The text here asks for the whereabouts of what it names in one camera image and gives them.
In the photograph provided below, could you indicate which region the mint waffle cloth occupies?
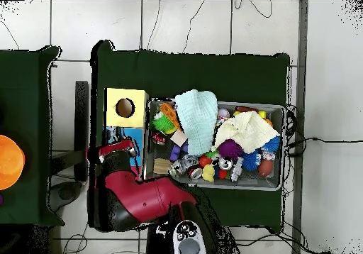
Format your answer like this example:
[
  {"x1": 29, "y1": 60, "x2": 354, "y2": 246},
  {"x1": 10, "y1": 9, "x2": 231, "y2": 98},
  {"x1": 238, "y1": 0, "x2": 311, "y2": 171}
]
[{"x1": 174, "y1": 88, "x2": 219, "y2": 157}]

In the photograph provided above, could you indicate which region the wooden three-hole box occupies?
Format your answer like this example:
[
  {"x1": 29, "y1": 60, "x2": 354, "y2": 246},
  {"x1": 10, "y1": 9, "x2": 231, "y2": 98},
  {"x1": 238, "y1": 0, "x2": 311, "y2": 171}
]
[{"x1": 103, "y1": 87, "x2": 150, "y2": 182}]

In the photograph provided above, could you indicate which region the black upright panel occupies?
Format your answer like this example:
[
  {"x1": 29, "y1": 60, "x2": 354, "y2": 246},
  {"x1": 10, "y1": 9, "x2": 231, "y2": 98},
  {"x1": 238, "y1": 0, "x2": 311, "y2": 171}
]
[{"x1": 74, "y1": 80, "x2": 89, "y2": 182}]

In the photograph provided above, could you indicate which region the green spiky toy with eyes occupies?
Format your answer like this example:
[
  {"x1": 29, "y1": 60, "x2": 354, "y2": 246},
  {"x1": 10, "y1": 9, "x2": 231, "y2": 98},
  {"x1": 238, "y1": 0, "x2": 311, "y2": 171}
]
[{"x1": 151, "y1": 112, "x2": 177, "y2": 134}]

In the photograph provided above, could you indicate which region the orange plastic grid toy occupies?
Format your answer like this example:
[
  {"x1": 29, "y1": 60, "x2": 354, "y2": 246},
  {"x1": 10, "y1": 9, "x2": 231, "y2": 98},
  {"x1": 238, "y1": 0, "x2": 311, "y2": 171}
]
[{"x1": 159, "y1": 101, "x2": 182, "y2": 131}]

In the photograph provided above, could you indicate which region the plain wooden block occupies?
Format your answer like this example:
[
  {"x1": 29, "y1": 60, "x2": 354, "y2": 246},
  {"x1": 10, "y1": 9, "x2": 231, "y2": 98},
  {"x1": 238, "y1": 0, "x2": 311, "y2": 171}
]
[{"x1": 169, "y1": 128, "x2": 188, "y2": 147}]

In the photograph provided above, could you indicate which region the grey rounded base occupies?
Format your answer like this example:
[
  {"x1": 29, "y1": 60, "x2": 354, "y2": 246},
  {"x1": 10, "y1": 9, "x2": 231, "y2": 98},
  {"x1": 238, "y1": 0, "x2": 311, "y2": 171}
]
[{"x1": 46, "y1": 180, "x2": 84, "y2": 213}]

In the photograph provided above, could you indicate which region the dark green table cloth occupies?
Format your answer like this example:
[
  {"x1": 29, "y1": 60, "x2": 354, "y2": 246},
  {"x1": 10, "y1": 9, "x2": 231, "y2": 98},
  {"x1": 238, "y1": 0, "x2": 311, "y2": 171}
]
[
  {"x1": 0, "y1": 45, "x2": 65, "y2": 228},
  {"x1": 89, "y1": 39, "x2": 291, "y2": 232}
]

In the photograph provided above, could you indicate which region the orange round object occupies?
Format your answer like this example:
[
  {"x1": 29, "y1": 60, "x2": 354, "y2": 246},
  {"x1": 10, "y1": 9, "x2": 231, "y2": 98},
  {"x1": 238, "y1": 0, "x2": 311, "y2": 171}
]
[{"x1": 0, "y1": 134, "x2": 26, "y2": 192}]

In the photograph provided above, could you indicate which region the white baseball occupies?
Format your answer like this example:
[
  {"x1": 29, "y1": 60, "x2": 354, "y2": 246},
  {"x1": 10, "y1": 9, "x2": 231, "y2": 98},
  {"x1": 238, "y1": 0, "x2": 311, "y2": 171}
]
[{"x1": 217, "y1": 107, "x2": 231, "y2": 121}]

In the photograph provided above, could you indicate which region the purple spiky ball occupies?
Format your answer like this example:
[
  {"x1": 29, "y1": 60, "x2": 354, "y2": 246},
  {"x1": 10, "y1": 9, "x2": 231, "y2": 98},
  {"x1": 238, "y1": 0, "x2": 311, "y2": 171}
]
[{"x1": 217, "y1": 138, "x2": 245, "y2": 160}]

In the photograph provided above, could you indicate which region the cream waffle cloth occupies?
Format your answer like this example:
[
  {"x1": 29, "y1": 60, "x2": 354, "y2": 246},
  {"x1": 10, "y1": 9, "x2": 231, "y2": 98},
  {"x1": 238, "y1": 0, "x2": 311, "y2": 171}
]
[{"x1": 213, "y1": 110, "x2": 281, "y2": 155}]

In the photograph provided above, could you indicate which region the blue spiky ball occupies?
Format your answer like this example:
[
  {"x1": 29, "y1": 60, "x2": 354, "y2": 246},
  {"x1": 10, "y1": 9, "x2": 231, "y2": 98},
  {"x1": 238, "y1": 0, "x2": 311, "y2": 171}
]
[{"x1": 242, "y1": 150, "x2": 262, "y2": 172}]

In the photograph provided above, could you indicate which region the reddish brown ball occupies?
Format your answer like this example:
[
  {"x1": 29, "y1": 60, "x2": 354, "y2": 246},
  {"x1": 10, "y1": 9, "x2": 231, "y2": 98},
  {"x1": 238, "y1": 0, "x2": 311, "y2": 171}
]
[{"x1": 257, "y1": 158, "x2": 275, "y2": 178}]

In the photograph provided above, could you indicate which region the shallow wire mesh bin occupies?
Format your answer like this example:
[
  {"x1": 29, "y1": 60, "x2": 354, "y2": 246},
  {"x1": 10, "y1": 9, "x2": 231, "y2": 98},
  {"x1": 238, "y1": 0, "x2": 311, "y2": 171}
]
[{"x1": 141, "y1": 96, "x2": 286, "y2": 192}]

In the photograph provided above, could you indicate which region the long black cable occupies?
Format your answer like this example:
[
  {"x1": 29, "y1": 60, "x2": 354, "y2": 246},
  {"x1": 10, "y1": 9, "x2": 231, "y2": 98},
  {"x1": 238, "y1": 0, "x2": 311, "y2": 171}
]
[{"x1": 284, "y1": 136, "x2": 363, "y2": 145}]

